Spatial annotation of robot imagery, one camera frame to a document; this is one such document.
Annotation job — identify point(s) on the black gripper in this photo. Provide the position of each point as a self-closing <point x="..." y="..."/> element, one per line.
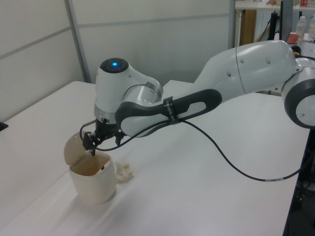
<point x="106" y="129"/>

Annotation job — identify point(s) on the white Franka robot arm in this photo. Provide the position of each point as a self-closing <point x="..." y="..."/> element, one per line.
<point x="258" y="66"/>

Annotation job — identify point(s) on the crumpled white paper trash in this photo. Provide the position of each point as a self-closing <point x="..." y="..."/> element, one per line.
<point x="124" y="172"/>

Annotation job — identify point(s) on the small white lidded bin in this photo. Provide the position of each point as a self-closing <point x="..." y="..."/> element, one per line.
<point x="93" y="186"/>

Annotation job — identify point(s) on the brown wooden desk panel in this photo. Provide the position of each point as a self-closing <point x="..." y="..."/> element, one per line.
<point x="248" y="27"/>

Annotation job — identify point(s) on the black monitor stand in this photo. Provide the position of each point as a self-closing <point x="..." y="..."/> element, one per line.
<point x="272" y="27"/>

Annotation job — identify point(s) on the red bowl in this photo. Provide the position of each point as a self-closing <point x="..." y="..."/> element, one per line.
<point x="292" y="38"/>

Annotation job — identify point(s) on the dark computer monitor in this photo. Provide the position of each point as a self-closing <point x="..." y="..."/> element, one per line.
<point x="286" y="19"/>

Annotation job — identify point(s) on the clear plastic bottle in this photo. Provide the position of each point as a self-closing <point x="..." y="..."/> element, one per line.
<point x="301" y="28"/>
<point x="312" y="28"/>

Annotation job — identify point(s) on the grey partition post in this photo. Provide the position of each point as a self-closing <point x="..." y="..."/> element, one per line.
<point x="78" y="41"/>
<point x="232" y="24"/>

